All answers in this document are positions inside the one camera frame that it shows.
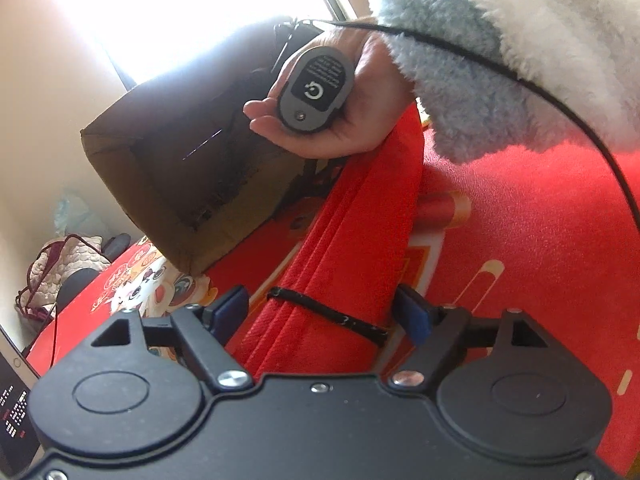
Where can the brown cardboard box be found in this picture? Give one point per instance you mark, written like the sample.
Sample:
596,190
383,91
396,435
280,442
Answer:
200,185

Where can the white tablet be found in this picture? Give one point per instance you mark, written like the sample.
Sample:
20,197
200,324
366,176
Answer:
15,410

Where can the red printed table mat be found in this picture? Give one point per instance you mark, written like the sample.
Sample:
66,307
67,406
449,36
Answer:
525,260

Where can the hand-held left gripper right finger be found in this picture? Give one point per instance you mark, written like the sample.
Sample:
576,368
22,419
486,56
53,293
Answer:
412,315

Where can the person's right hand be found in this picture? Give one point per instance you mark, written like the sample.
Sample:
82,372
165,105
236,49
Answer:
375,105

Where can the window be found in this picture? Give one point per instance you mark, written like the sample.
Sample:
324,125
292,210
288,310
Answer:
175,10

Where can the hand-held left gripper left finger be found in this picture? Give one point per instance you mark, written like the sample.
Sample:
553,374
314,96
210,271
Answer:
230,310

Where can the red shopping bag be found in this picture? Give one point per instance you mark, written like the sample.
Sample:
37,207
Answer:
350,240

